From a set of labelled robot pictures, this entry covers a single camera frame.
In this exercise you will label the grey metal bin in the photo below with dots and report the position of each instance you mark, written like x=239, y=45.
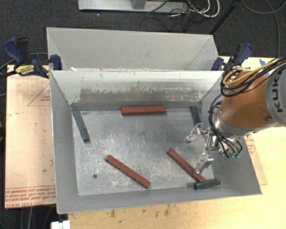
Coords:
x=138, y=137

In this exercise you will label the dark green flat block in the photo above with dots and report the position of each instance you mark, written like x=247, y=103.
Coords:
x=196, y=116
x=207, y=184
x=82, y=127

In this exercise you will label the brown cardboard board red print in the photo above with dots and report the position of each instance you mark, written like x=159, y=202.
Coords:
x=29, y=139

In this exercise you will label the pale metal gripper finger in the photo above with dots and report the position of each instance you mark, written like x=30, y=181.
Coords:
x=196, y=133
x=203, y=161

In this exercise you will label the red-brown flat block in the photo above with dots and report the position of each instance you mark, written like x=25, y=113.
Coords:
x=127, y=171
x=143, y=110
x=182, y=162

